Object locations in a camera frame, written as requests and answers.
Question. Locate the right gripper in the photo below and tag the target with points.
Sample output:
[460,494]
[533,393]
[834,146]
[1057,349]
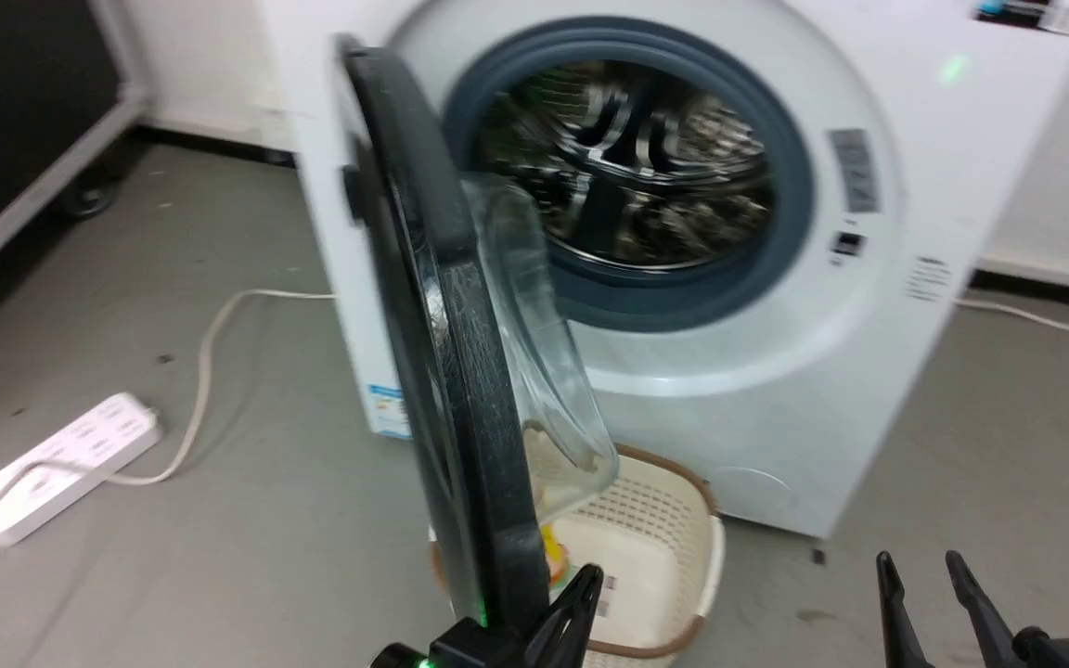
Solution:
[1068,651]

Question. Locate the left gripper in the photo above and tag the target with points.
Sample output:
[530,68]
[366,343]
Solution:
[460,649]

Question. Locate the black round washing machine door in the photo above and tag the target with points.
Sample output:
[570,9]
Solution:
[460,371]

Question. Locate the white front-load washing machine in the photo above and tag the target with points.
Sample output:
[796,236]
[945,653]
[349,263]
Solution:
[869,390]

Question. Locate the grey rubber door gasket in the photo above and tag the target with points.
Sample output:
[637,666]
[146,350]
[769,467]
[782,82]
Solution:
[790,186]

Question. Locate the steel washing machine drum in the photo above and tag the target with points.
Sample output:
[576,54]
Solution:
[637,158]

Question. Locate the yellow toy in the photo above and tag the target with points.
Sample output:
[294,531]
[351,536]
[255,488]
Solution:
[553,552]

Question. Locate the cream plastic laundry basket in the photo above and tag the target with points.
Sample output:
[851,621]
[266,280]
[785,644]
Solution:
[655,547]

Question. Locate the blue white energy sticker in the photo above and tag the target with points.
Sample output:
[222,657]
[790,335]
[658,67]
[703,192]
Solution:
[388,411]

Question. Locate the grey instruction sticker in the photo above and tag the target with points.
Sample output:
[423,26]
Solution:
[855,170]

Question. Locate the white power strip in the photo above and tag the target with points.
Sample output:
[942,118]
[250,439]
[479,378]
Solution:
[61,464]

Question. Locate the colourful brand sticker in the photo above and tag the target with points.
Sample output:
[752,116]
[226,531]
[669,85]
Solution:
[1036,13]

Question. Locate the black caster wheel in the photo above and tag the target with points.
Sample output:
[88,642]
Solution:
[87,197]

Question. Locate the black flight case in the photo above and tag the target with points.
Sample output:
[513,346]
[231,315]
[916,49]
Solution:
[6,121]

